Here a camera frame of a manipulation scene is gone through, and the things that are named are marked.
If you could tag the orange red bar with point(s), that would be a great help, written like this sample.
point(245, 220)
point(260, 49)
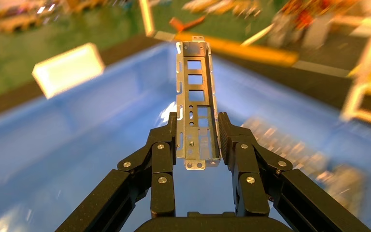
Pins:
point(185, 24)

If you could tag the white foam block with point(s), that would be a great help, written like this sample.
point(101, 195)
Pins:
point(67, 70)

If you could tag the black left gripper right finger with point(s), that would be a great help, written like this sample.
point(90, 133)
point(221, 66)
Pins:
point(251, 192)

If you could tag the silver metal bracket part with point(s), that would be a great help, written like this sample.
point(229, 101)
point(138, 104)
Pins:
point(275, 137)
point(193, 49)
point(342, 185)

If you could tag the yellow orange flat bar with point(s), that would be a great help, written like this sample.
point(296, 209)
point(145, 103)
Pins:
point(252, 52)

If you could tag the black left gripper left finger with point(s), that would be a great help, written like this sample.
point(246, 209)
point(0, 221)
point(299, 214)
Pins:
point(161, 179)

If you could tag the large blue plastic parts bin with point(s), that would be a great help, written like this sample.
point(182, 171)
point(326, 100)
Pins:
point(76, 144)

